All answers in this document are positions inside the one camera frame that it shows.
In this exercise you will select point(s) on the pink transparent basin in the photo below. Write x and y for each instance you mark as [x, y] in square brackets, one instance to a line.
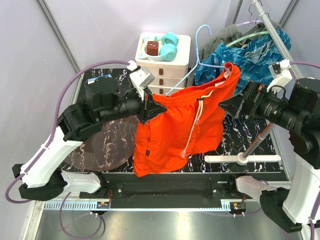
[107, 149]

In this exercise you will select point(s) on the orange shorts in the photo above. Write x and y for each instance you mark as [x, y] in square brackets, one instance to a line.
[192, 124]

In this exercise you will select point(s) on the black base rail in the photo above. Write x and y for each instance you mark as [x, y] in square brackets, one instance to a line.
[172, 191]

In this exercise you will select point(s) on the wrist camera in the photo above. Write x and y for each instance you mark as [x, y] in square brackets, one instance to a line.
[281, 74]
[140, 77]

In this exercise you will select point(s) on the teal headphones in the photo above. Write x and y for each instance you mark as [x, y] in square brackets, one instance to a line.
[167, 47]

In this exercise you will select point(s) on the dog picture book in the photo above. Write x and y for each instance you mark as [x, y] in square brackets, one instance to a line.
[94, 79]

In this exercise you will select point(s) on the brown cube box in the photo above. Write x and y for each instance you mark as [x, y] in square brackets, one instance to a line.
[152, 48]

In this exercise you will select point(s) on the white clothes rack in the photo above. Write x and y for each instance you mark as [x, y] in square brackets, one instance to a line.
[268, 101]

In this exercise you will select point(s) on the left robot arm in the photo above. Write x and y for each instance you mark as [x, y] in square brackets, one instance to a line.
[42, 179]

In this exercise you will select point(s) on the light blue wire hanger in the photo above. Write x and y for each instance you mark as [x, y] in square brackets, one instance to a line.
[198, 62]

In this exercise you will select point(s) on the white drawer unit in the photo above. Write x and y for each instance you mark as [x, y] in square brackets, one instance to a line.
[166, 73]

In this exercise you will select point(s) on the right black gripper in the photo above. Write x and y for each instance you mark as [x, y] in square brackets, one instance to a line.
[254, 92]

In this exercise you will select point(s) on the grey shorts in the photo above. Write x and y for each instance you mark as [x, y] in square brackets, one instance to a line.
[225, 35]

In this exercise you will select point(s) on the mint green hanger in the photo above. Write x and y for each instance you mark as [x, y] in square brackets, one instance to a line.
[247, 37]

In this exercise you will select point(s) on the blue patterned shorts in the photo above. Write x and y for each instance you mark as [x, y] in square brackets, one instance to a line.
[249, 70]

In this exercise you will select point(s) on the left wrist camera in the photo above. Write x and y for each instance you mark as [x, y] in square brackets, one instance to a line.
[140, 77]

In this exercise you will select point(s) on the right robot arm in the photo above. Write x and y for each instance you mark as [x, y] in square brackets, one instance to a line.
[298, 206]

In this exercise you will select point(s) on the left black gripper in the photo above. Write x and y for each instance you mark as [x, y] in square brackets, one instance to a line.
[149, 109]

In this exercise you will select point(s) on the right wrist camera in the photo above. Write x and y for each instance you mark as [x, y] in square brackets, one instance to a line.
[281, 74]

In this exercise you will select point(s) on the lilac hanger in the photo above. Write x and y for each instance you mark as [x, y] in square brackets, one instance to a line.
[256, 22]

